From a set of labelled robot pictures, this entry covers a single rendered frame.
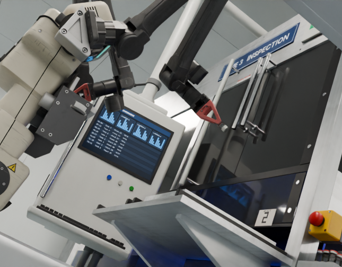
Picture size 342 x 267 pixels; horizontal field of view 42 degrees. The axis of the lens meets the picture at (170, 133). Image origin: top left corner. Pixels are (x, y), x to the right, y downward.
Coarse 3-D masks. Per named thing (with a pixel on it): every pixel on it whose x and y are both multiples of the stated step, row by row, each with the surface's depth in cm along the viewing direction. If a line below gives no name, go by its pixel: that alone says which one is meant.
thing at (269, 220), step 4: (260, 212) 151; (264, 212) 149; (272, 212) 146; (260, 216) 150; (264, 216) 148; (268, 216) 146; (272, 216) 144; (256, 220) 150; (260, 220) 148; (264, 220) 147; (268, 220) 145; (272, 220) 143; (256, 224) 149; (260, 224) 147; (264, 224) 146; (268, 224) 144
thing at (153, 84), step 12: (192, 0) 266; (192, 12) 263; (180, 24) 258; (180, 36) 255; (168, 48) 250; (168, 60) 248; (156, 72) 243; (144, 84) 246; (156, 84) 240; (144, 96) 235
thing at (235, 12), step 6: (228, 6) 279; (234, 6) 280; (228, 12) 281; (234, 12) 281; (240, 12) 282; (234, 18) 283; (240, 18) 282; (246, 18) 283; (246, 24) 285; (252, 24) 285; (258, 24) 289; (252, 30) 287; (258, 30) 287; (264, 30) 289; (258, 36) 289
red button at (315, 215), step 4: (312, 212) 125; (316, 212) 124; (312, 216) 124; (316, 216) 123; (320, 216) 123; (312, 220) 123; (316, 220) 122; (320, 220) 122; (312, 224) 123; (316, 224) 123
